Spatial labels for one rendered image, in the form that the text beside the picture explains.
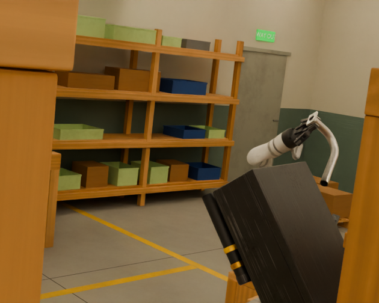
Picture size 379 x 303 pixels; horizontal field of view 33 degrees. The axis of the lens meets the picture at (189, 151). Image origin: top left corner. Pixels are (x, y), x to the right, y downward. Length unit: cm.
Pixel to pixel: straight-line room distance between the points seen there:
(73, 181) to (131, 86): 134
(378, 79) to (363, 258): 34
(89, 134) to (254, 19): 361
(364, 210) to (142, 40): 657
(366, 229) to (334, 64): 970
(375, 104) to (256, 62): 865
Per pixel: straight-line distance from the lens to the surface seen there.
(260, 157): 254
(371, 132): 125
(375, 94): 124
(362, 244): 128
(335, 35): 1098
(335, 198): 799
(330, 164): 234
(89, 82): 734
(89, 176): 755
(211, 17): 921
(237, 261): 199
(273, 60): 1016
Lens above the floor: 192
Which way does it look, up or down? 9 degrees down
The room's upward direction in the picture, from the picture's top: 6 degrees clockwise
